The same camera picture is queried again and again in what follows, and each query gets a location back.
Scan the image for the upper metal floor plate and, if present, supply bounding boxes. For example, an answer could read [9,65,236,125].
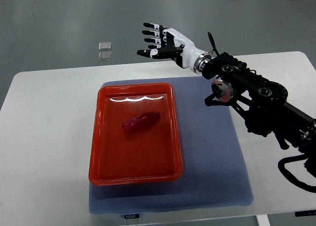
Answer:
[98,41,112,51]

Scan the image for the blue-grey mesh mat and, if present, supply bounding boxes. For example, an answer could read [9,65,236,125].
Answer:
[89,77,253,215]

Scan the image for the metal floor plate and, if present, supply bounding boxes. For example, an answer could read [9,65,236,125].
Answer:
[98,41,112,51]
[98,51,112,61]

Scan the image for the lower metal floor plate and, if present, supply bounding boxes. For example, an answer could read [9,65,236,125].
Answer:
[98,51,112,61]

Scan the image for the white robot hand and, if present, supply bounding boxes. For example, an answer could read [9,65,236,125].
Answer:
[137,23,203,69]

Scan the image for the black cable loop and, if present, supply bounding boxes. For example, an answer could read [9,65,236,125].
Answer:
[277,153,316,193]

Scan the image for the red pepper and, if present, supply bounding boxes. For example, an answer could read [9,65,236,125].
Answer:
[121,111,160,134]

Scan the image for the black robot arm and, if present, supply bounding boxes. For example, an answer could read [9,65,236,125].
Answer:
[137,23,316,155]

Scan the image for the white table leg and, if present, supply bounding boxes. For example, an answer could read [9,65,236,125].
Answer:
[256,214,271,226]

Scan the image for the red plastic tray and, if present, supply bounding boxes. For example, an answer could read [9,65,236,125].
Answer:
[88,82,183,187]

